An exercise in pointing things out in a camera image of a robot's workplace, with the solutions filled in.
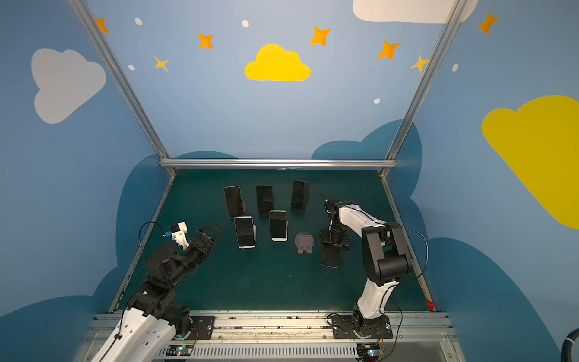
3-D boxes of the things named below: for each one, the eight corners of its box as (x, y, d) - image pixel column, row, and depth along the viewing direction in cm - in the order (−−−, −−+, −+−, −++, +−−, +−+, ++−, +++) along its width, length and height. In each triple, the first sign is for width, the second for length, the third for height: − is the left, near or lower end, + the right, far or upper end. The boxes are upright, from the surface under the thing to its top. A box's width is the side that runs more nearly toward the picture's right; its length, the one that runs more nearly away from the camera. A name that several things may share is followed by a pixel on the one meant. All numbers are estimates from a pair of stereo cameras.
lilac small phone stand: (295, 253, 94) (295, 248, 90) (295, 238, 98) (295, 232, 94) (313, 253, 94) (314, 248, 90) (312, 238, 98) (313, 232, 94)
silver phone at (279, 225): (270, 241, 97) (267, 226, 86) (271, 226, 102) (269, 209, 91) (288, 241, 97) (288, 226, 87) (288, 226, 102) (288, 210, 91)
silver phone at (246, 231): (237, 248, 93) (231, 233, 83) (240, 232, 98) (234, 215, 88) (255, 248, 93) (251, 233, 83) (257, 232, 98) (253, 216, 88)
